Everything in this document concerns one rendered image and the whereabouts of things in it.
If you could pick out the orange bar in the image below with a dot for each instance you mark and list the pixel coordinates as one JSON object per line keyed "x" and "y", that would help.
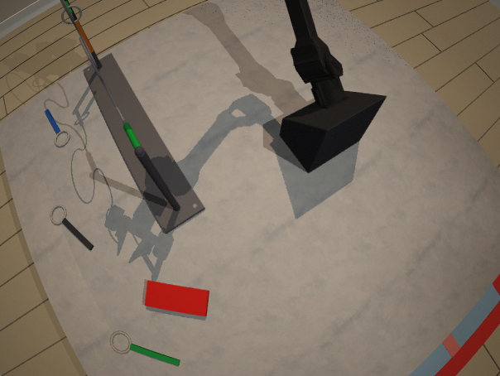
{"x": 78, "y": 25}

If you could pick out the red rectangular block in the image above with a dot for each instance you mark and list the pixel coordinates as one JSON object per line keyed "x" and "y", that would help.
{"x": 169, "y": 297}

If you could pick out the grey ring with green flat handle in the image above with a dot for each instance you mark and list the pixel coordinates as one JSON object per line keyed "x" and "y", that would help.
{"x": 141, "y": 350}

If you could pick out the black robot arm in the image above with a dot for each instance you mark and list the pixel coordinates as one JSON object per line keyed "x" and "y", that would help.
{"x": 312, "y": 58}

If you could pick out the blue-handled loop tool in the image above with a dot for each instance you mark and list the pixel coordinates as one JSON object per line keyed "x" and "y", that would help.
{"x": 57, "y": 130}

